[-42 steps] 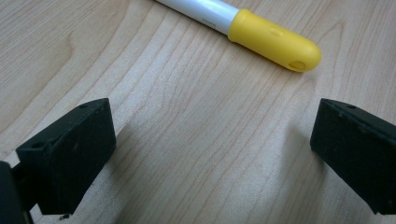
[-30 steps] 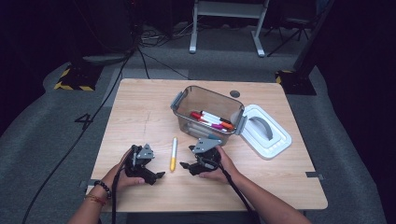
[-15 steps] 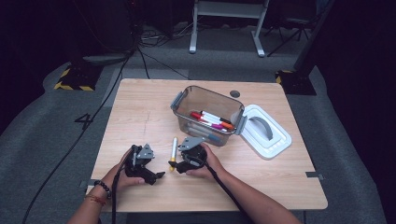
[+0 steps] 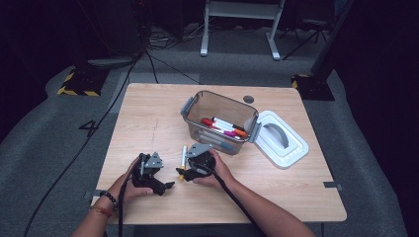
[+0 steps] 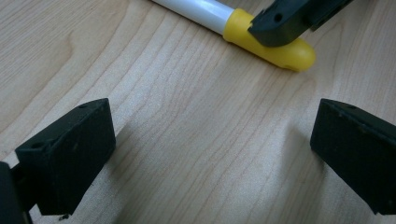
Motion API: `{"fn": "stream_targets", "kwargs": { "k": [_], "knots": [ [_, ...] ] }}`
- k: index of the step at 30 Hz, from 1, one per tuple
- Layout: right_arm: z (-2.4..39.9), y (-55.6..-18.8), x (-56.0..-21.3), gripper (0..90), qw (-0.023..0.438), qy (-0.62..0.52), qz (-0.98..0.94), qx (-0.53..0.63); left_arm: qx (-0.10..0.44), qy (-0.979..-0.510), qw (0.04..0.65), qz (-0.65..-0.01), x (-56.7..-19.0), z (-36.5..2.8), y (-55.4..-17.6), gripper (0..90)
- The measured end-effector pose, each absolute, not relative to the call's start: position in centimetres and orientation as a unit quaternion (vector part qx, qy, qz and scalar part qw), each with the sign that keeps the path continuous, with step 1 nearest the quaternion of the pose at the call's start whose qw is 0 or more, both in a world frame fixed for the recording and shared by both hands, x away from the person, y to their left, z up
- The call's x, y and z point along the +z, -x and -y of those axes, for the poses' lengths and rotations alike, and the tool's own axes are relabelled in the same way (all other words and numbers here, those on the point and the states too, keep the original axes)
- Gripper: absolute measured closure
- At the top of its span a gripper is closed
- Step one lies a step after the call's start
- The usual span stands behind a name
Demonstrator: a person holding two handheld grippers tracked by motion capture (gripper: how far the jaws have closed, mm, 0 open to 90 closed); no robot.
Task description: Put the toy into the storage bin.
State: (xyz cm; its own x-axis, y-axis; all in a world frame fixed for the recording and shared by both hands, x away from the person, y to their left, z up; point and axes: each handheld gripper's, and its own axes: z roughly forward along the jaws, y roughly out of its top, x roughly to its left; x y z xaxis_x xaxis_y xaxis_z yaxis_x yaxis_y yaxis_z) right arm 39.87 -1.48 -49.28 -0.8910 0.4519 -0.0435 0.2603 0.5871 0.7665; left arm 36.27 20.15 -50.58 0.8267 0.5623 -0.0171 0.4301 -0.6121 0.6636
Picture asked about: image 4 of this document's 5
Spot long black floor cable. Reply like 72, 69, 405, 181
23, 48, 147, 237

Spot white box lid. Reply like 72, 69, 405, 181
255, 110, 310, 170

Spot grey floor plate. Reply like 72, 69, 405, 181
87, 57, 141, 70

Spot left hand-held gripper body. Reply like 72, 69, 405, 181
131, 151, 165, 190

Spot clear grey storage box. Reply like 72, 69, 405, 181
180, 90, 262, 156

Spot tangle of floor cables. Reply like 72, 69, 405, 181
147, 23, 206, 43

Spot person's left hand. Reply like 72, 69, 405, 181
108, 157, 155, 206

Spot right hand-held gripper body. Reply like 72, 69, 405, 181
185, 142, 216, 182

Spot thin black floor cable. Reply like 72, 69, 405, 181
145, 49, 203, 86

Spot person's right hand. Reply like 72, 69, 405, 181
193, 149, 236, 190

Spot black bead bracelet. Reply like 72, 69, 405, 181
99, 190, 119, 211

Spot yellow marker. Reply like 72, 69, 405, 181
179, 144, 188, 182

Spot red and gold bracelet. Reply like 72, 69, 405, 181
90, 204, 114, 218

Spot black marker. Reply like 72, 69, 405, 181
211, 117, 246, 131

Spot dark stand pole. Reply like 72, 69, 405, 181
309, 0, 355, 77

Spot white desk frame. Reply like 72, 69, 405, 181
200, 0, 286, 61

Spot black tripod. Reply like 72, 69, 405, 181
282, 18, 330, 61

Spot orange marker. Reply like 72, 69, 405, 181
230, 127, 249, 138

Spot light blue marker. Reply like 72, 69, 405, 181
206, 136, 235, 151

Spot hand-held gripper cable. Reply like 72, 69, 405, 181
118, 177, 131, 237
197, 162, 268, 237

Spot right hand-held gripper cable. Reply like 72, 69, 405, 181
197, 162, 268, 237

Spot black yellow striped stand base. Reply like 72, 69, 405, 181
291, 73, 335, 102
56, 67, 110, 98

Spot left hand-held gripper cable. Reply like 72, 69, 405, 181
118, 177, 131, 237

